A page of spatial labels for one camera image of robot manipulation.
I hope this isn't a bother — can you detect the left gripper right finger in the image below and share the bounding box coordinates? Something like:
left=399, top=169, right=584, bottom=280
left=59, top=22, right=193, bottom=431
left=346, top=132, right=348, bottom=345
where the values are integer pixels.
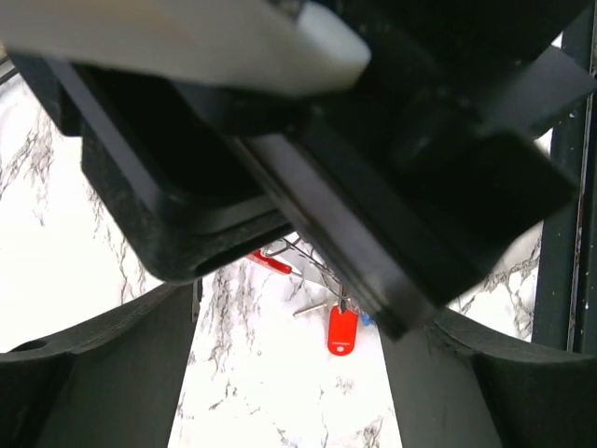
left=381, top=310, right=596, bottom=448

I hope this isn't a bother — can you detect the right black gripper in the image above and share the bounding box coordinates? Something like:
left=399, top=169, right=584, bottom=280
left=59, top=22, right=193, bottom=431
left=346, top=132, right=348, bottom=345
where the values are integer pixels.
left=8, top=1, right=596, bottom=338

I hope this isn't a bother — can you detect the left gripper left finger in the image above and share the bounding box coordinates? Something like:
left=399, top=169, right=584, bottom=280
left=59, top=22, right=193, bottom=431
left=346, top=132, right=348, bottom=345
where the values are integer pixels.
left=1, top=281, right=202, bottom=448

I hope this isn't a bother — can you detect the keyring with keys red tag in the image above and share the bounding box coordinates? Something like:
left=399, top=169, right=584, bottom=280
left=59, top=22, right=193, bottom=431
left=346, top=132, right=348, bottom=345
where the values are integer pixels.
left=245, top=233, right=374, bottom=357

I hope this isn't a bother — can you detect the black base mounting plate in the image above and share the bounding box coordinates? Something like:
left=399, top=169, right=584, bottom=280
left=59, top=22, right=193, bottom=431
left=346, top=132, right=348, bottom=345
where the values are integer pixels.
left=532, top=92, right=596, bottom=355

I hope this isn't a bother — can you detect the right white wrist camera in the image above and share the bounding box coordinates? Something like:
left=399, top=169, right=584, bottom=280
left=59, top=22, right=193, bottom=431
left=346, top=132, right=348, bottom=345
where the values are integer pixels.
left=1, top=1, right=371, bottom=97

